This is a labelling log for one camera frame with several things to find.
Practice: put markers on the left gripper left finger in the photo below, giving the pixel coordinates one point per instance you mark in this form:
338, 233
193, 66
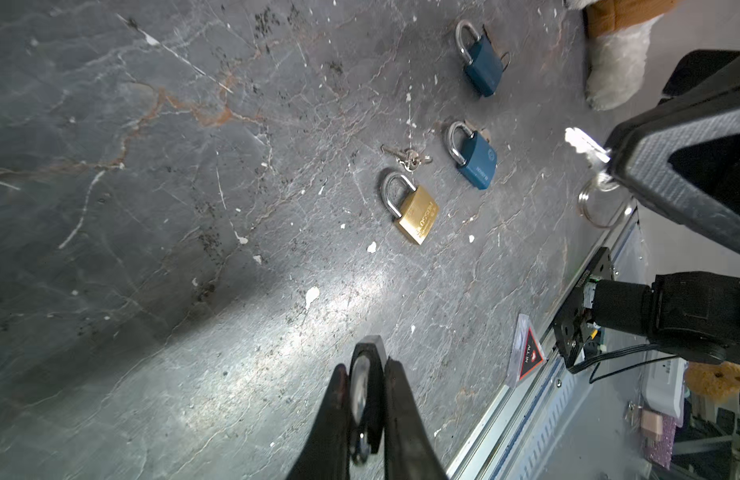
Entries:
325, 454

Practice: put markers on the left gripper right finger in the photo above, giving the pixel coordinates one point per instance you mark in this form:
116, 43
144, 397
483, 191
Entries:
408, 451

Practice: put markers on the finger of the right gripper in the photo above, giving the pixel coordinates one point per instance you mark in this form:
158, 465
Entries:
681, 159

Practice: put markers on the silver key with ring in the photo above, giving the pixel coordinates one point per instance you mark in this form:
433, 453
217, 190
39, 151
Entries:
602, 181

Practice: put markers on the blue padlock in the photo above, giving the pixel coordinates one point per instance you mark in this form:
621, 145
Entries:
482, 64
474, 156

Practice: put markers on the brass yellow padlock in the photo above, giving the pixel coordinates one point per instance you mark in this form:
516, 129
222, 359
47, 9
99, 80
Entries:
417, 214

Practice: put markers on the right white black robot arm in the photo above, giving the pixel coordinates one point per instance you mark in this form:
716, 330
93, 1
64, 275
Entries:
694, 315

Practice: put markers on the loose small key bunch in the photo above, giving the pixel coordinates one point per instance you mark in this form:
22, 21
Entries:
409, 158

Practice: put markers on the white teddy bear brown hoodie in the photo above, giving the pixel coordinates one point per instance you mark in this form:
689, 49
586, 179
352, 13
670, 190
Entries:
619, 34

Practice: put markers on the red black triangle sign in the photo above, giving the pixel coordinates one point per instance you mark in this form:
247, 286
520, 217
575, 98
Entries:
527, 353

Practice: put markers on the brown teddy bear background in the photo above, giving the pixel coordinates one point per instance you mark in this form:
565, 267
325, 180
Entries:
716, 382

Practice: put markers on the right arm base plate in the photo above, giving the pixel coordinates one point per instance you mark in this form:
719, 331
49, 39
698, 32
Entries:
570, 318

